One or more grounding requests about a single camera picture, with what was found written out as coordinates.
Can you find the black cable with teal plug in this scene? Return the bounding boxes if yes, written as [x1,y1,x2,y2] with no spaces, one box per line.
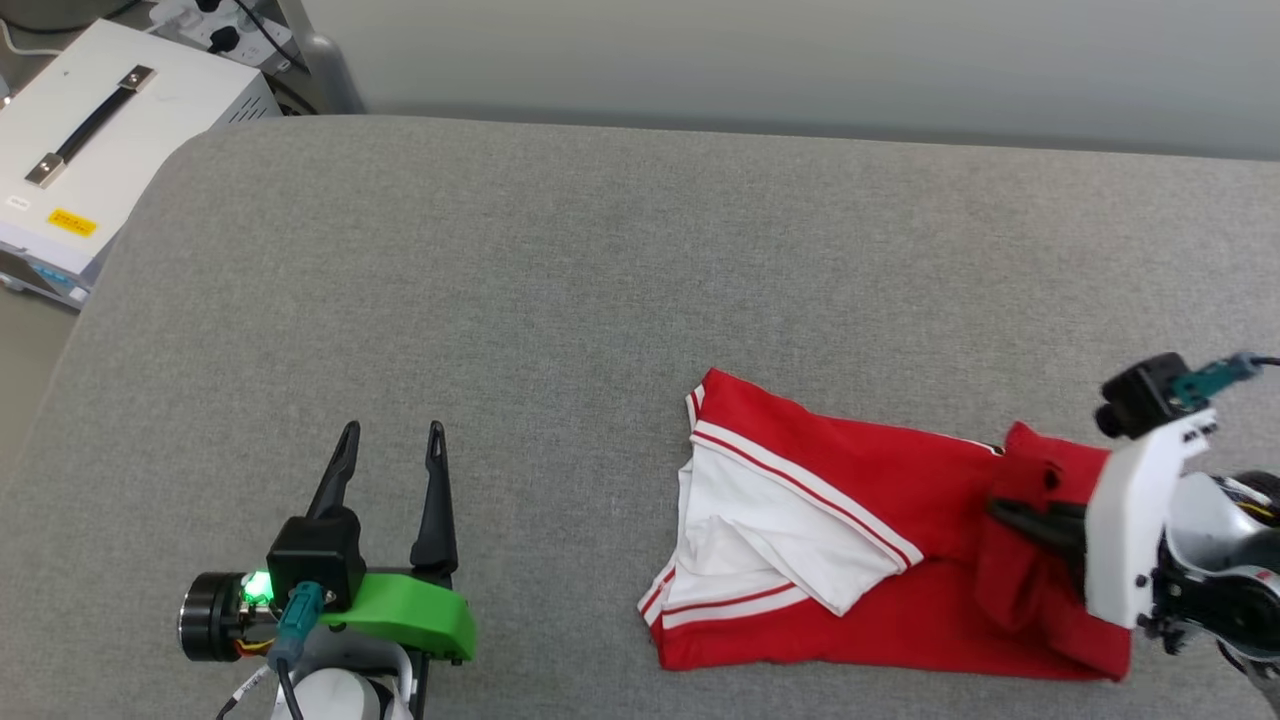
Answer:
[268,583,328,720]
[1170,350,1280,412]

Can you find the red and white sports jersey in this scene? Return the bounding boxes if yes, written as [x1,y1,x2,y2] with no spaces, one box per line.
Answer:
[638,368,1133,683]

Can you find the white power cable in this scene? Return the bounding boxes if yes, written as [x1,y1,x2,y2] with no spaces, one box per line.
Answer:
[0,18,63,59]

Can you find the white power strip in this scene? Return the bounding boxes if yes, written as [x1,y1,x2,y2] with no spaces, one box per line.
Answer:
[148,0,304,77]

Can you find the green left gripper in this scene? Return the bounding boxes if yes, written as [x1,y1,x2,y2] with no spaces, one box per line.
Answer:
[180,420,478,663]

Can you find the white equipment box with handle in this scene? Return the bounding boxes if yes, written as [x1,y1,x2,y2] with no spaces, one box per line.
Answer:
[0,18,284,312]

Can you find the grey metal post foot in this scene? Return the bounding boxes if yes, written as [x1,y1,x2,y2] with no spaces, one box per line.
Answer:
[275,0,367,117]

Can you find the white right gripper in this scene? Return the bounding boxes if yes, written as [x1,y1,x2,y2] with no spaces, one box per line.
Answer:
[987,408,1222,631]

